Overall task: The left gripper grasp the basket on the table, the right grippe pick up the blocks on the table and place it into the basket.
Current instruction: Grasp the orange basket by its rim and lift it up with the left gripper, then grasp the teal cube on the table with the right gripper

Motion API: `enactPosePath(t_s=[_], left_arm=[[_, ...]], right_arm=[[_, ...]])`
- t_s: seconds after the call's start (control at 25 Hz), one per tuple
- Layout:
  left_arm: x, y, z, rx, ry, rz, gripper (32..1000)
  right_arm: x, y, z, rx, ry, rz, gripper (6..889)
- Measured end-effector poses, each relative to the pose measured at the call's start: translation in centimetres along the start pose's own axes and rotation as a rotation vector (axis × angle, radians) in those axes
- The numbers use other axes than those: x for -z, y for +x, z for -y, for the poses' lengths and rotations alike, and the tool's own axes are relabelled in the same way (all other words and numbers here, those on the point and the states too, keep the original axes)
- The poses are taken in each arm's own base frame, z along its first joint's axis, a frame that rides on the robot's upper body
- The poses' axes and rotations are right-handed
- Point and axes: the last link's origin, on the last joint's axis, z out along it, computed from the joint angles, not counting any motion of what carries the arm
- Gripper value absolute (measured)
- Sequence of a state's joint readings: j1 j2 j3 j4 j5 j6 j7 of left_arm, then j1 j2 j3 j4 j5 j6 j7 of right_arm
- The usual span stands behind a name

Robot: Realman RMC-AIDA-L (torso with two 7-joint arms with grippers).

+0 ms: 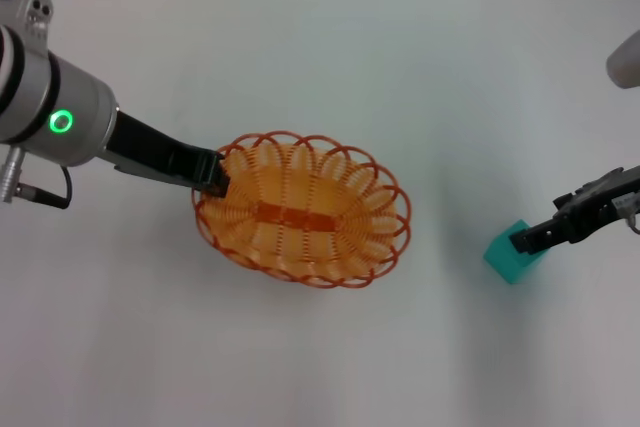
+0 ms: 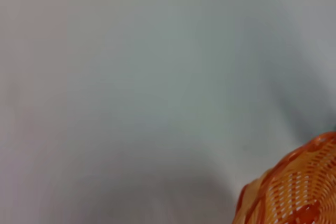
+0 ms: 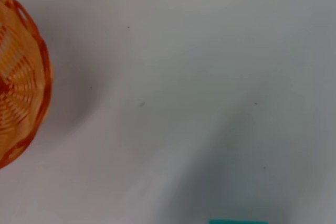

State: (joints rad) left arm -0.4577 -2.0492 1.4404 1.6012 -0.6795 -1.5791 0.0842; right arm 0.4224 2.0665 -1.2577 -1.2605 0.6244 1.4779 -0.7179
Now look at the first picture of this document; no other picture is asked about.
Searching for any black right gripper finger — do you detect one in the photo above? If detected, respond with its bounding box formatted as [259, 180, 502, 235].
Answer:
[508, 219, 564, 255]

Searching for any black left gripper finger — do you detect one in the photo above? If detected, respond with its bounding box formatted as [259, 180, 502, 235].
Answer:
[203, 149, 227, 176]
[201, 171, 233, 199]

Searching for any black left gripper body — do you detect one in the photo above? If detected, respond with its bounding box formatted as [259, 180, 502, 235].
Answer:
[103, 106, 217, 192]

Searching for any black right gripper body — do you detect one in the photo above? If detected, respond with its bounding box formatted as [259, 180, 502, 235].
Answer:
[551, 164, 640, 245]

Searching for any teal foam cube block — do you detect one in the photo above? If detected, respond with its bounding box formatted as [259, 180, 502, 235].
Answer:
[482, 218, 547, 287]

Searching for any orange woven plastic basket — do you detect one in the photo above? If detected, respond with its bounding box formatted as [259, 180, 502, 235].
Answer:
[192, 129, 413, 291]

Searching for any black cable with silver plug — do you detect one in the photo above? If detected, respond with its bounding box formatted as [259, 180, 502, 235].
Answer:
[0, 145, 74, 211]

